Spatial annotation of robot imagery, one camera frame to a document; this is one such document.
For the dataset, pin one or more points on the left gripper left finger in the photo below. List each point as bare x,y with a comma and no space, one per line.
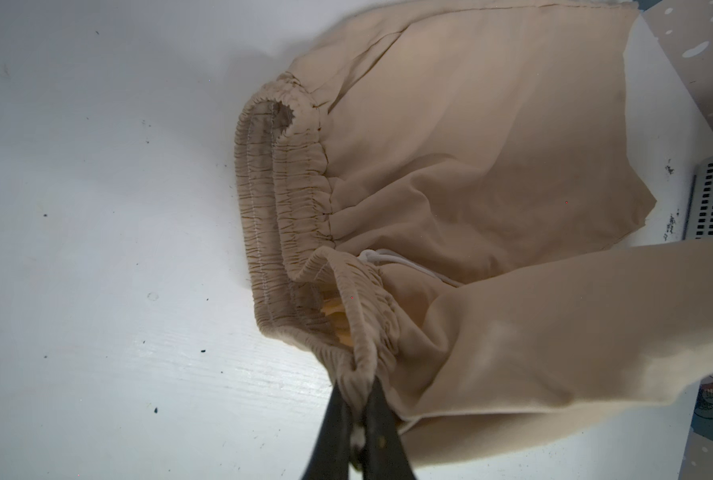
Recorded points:
330,459

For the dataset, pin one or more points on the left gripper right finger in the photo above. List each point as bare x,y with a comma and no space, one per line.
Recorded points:
383,456

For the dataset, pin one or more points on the beige drawstring shorts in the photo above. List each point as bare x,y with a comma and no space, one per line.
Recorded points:
435,196

